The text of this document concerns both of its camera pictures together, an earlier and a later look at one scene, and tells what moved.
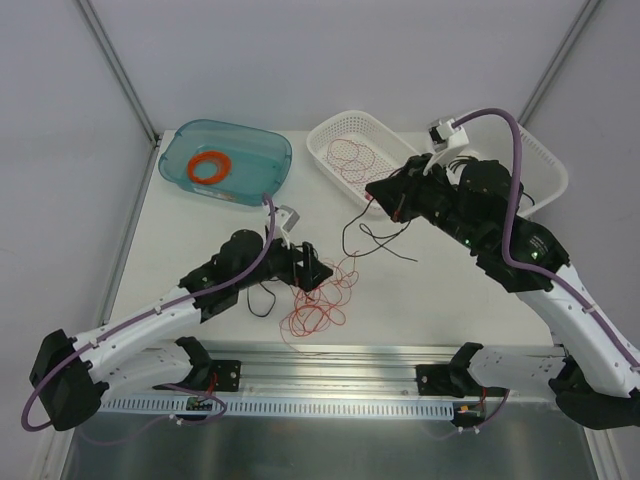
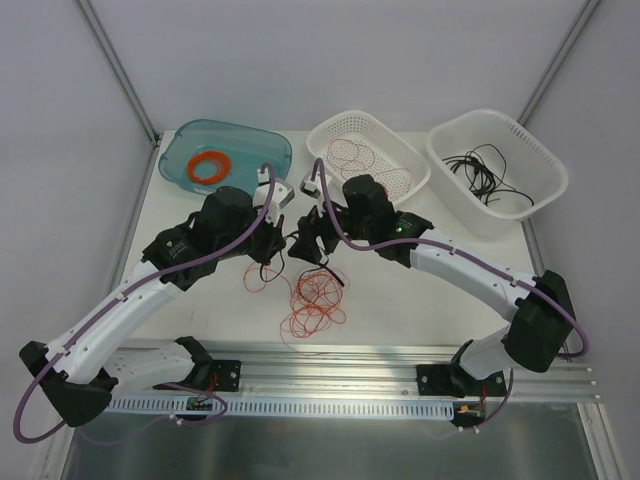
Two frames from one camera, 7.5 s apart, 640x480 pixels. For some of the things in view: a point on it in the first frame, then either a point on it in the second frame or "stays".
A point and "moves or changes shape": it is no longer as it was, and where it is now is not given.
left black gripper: [304, 265] → [267, 240]
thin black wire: [344, 252] moves or changes shape
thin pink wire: [354, 159] stays
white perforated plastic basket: [350, 149] stays
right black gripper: [405, 189] → [306, 236]
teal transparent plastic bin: [232, 162] stays
